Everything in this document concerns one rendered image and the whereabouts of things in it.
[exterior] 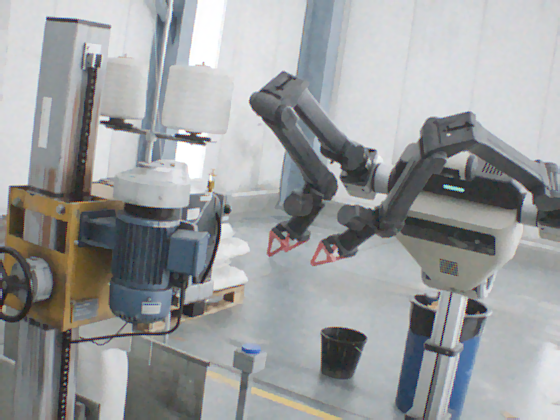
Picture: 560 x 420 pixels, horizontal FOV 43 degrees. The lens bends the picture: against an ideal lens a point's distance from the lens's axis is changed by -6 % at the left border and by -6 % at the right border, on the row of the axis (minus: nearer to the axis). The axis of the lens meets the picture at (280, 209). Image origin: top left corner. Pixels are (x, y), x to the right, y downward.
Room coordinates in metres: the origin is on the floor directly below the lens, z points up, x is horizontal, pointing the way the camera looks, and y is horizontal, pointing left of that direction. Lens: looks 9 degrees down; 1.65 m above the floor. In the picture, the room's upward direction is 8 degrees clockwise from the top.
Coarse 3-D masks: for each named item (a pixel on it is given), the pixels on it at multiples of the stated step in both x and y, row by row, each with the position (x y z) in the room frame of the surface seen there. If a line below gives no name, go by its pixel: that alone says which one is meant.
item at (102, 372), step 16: (112, 320) 2.13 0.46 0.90; (80, 336) 2.16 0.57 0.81; (96, 336) 2.16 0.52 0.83; (80, 352) 2.09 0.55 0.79; (96, 352) 2.09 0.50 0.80; (112, 352) 2.13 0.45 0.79; (80, 368) 2.08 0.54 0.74; (96, 368) 2.08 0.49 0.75; (112, 368) 2.10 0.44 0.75; (80, 384) 2.08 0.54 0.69; (96, 384) 2.07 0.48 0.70; (112, 384) 2.09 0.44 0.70; (96, 400) 2.07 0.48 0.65; (112, 400) 2.10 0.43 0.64; (112, 416) 2.10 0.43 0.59
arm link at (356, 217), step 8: (344, 208) 1.93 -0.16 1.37; (352, 208) 1.91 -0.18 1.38; (360, 208) 1.91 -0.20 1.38; (368, 208) 1.94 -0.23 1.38; (376, 208) 1.96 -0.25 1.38; (344, 216) 1.92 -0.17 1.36; (352, 216) 1.90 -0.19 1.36; (360, 216) 1.90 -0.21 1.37; (368, 216) 1.92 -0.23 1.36; (376, 216) 1.95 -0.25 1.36; (344, 224) 1.91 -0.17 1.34; (352, 224) 1.91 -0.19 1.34; (360, 224) 1.92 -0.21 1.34; (368, 224) 1.91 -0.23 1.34; (376, 224) 1.93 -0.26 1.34; (376, 232) 1.92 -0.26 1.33; (384, 232) 1.91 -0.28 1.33; (392, 232) 1.90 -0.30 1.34
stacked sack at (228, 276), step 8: (216, 272) 5.37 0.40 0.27; (224, 272) 5.41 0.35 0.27; (232, 272) 5.47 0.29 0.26; (240, 272) 5.53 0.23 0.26; (216, 280) 5.23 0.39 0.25; (224, 280) 5.30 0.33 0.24; (232, 280) 5.40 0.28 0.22; (240, 280) 5.49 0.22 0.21; (216, 288) 5.22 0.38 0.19; (224, 288) 5.35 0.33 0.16
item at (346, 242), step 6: (336, 234) 2.00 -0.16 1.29; (342, 234) 1.99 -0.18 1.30; (348, 234) 1.97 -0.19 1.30; (354, 234) 1.96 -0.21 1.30; (330, 240) 1.97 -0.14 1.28; (336, 240) 1.97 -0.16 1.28; (342, 240) 1.98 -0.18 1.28; (348, 240) 1.97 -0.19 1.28; (354, 240) 1.97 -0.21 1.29; (360, 240) 1.96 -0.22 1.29; (336, 246) 1.96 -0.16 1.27; (342, 246) 1.97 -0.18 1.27; (348, 246) 1.97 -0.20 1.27; (354, 246) 1.98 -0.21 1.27; (342, 252) 1.95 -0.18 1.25; (348, 252) 1.98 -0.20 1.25
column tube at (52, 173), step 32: (64, 32) 1.67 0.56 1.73; (96, 32) 1.71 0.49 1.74; (64, 64) 1.67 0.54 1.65; (64, 96) 1.66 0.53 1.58; (96, 96) 1.74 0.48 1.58; (64, 128) 1.66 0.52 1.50; (96, 128) 1.75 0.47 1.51; (32, 160) 1.70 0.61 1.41; (64, 160) 1.67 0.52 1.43; (32, 192) 1.70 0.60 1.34; (64, 192) 1.68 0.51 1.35; (32, 224) 1.69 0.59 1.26; (64, 224) 1.68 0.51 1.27; (32, 320) 1.68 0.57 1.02; (32, 352) 1.68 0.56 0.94; (32, 384) 1.67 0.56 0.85; (32, 416) 1.67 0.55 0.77
